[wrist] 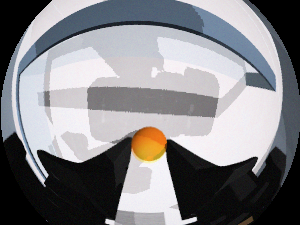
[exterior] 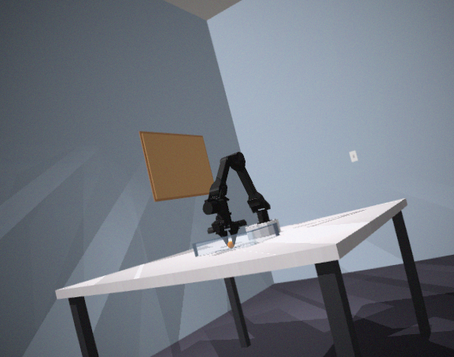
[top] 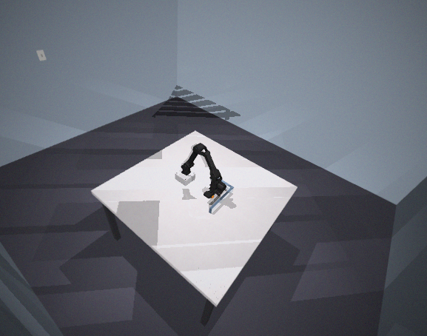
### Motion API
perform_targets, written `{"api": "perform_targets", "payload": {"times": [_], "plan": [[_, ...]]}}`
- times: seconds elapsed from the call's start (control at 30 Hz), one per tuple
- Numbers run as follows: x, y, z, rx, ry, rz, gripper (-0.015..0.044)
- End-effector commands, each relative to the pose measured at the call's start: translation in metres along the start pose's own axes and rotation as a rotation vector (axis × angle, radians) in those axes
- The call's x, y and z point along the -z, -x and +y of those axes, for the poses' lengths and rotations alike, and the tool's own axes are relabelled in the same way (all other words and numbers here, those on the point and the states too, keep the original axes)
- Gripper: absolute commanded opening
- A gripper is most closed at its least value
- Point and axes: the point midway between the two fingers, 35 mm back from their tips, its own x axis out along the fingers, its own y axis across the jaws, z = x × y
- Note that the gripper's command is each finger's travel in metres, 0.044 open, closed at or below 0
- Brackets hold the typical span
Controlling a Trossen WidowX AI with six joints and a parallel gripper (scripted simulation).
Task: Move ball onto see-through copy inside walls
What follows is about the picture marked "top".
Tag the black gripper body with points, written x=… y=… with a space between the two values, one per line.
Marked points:
x=209 y=194

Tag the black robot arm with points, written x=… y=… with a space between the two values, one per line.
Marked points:
x=214 y=172

